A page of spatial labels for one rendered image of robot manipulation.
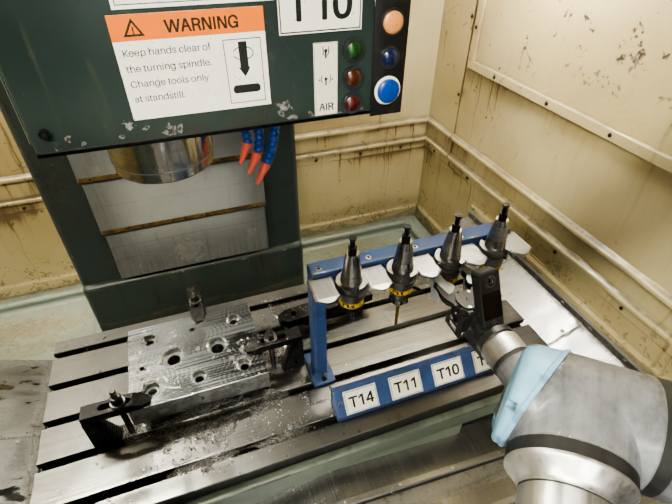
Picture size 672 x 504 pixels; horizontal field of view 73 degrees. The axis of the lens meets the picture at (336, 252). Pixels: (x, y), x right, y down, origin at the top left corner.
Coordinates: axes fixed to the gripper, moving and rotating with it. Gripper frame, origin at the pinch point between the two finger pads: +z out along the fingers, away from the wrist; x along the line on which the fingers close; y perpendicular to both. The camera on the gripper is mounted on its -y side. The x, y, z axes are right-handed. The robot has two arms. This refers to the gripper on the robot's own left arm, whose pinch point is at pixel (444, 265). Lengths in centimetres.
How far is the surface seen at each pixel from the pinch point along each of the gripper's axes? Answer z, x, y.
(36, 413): 34, -103, 56
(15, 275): 93, -115, 51
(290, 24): -7, -33, -51
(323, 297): -3.1, -28.4, -2.7
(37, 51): -7, -59, -51
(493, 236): -1.5, 9.4, -6.8
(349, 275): -2.5, -23.0, -6.3
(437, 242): 3.7, -0.3, -3.6
